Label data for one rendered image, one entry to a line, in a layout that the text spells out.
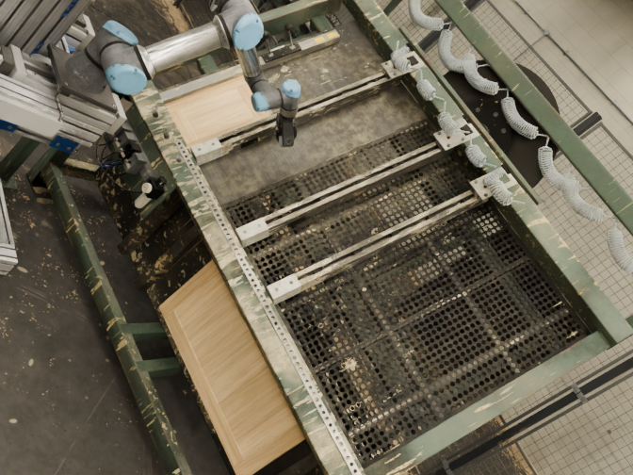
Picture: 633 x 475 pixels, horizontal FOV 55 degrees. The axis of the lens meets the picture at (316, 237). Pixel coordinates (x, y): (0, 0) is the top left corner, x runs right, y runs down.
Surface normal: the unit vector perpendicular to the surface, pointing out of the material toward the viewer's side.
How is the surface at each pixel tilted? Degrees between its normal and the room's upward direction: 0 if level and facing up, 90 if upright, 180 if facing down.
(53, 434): 0
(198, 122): 51
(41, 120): 90
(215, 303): 90
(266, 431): 90
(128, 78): 96
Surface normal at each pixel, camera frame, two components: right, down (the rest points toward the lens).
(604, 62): -0.56, -0.21
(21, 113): 0.40, 0.78
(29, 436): 0.73, -0.59
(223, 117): 0.07, -0.45
